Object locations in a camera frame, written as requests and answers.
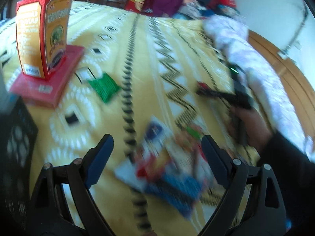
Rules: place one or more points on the multicolour snack packet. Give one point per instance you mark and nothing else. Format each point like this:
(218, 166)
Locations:
(189, 140)

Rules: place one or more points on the person's right forearm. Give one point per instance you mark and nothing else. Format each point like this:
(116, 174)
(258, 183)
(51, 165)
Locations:
(290, 172)

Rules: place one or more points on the wooden headboard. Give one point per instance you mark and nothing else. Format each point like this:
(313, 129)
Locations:
(290, 78)

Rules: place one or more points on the flat red box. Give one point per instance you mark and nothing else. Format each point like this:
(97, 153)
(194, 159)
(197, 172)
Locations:
(49, 88)

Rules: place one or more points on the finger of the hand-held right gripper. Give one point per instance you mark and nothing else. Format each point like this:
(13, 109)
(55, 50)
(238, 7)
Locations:
(219, 94)

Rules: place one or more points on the green snack packet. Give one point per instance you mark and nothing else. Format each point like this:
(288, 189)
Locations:
(104, 86)

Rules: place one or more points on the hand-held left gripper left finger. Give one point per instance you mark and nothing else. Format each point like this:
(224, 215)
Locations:
(98, 162)

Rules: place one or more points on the pile of clothes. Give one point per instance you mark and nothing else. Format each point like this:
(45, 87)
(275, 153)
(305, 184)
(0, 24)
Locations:
(196, 7)

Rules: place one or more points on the person's right hand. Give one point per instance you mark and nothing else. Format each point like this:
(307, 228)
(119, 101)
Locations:
(256, 127)

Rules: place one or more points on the bright blue snack packet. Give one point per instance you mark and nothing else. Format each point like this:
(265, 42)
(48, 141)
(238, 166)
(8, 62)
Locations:
(177, 191)

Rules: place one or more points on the black shaver box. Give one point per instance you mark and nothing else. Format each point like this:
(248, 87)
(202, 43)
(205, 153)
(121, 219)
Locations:
(17, 140)

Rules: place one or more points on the red orange upright box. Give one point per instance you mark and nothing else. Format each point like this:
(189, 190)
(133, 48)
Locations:
(41, 34)

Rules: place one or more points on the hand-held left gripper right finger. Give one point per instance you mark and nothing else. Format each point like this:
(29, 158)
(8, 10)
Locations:
(216, 159)

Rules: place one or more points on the red candy packet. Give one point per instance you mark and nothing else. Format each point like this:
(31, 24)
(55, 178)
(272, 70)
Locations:
(203, 86)

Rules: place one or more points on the red gift box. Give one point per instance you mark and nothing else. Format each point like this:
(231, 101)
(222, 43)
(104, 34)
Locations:
(135, 1)

